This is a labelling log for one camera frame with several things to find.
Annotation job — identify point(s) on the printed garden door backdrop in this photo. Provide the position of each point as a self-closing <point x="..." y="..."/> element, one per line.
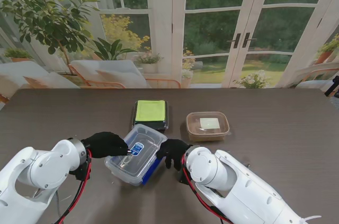
<point x="159" y="36"/>

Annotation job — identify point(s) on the black plastic ridged tray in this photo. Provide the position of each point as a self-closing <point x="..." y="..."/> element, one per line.
<point x="167" y="120"/>

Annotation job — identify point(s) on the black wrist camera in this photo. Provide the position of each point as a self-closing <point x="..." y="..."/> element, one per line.
<point x="183" y="177"/>
<point x="80" y="172"/>

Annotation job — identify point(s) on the black tripod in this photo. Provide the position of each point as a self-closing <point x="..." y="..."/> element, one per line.
<point x="334" y="85"/>

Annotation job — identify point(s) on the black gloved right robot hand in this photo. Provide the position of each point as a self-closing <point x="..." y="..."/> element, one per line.
<point x="172" y="152"/>

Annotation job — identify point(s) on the white zip tie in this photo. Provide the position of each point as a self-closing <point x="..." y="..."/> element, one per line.
<point x="308" y="218"/>

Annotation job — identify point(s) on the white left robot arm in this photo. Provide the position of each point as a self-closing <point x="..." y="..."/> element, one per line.
<point x="37" y="179"/>

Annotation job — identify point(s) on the clear lid with green paper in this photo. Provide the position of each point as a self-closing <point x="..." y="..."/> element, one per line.
<point x="149" y="111"/>

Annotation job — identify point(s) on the clear lid with white label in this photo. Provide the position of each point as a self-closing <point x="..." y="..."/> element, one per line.
<point x="209" y="122"/>

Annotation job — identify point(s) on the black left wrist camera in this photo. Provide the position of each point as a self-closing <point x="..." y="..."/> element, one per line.
<point x="80" y="172"/>

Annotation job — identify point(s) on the clear container with blue clips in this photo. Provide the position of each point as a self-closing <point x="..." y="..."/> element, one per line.
<point x="151" y="172"/>

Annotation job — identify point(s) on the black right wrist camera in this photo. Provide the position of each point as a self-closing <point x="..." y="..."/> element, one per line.
<point x="183" y="177"/>

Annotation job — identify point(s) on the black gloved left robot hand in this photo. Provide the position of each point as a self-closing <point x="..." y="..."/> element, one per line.
<point x="106" y="145"/>

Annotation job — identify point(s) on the clear lid with blue label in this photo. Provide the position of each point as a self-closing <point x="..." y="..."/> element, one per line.
<point x="140" y="155"/>

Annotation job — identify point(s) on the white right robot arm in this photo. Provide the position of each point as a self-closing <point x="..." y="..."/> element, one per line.
<point x="238" y="187"/>

